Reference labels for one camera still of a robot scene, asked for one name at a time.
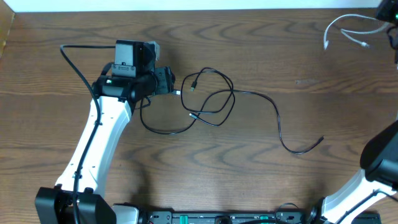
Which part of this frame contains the long black usb cable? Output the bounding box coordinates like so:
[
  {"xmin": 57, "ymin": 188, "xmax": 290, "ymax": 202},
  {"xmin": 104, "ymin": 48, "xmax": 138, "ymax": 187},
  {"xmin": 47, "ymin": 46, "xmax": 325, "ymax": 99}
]
[{"xmin": 180, "ymin": 67, "xmax": 325, "ymax": 155}]

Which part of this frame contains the white usb cable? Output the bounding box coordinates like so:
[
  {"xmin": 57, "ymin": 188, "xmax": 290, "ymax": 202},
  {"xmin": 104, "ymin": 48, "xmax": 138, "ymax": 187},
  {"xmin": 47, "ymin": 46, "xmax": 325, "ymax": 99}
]
[{"xmin": 323, "ymin": 14, "xmax": 391, "ymax": 50}]

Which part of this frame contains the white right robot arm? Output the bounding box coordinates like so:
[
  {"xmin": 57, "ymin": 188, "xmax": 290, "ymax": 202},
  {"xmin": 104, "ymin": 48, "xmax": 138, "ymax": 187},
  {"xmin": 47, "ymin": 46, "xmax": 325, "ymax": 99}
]
[{"xmin": 306, "ymin": 121, "xmax": 397, "ymax": 224}]

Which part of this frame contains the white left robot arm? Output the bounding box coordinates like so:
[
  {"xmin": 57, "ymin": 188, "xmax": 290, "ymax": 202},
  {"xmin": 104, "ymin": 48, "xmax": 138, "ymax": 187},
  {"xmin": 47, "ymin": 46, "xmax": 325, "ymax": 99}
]
[{"xmin": 35, "ymin": 40, "xmax": 175, "ymax": 223}]

